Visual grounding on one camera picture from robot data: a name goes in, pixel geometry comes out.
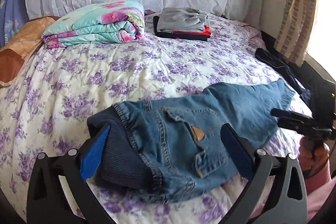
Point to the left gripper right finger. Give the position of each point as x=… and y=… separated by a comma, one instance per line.
x=275, y=191

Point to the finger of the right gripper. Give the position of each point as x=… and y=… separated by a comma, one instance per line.
x=278, y=113

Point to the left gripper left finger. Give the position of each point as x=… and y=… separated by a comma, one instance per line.
x=58, y=189

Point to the blue denim pants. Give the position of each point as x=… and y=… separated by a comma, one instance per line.
x=170, y=150

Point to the person's right hand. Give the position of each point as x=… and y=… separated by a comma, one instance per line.
x=311, y=162

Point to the dark navy pants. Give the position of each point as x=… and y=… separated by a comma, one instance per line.
x=284, y=70

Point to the beige patterned curtain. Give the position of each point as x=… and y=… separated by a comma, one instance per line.
x=297, y=23

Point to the purple floral bedspread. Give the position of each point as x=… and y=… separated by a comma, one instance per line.
x=47, y=107

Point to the folded red garment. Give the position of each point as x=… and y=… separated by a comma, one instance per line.
x=199, y=31

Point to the folded black garment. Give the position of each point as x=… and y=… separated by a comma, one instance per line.
x=204, y=36

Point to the folded grey garment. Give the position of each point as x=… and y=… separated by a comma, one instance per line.
x=181, y=19

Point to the brown orange pillow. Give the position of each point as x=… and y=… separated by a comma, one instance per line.
x=16, y=53

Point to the folded teal floral quilt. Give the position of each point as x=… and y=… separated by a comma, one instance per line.
x=101, y=23

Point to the blue patterned pillow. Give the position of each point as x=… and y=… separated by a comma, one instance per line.
x=13, y=17

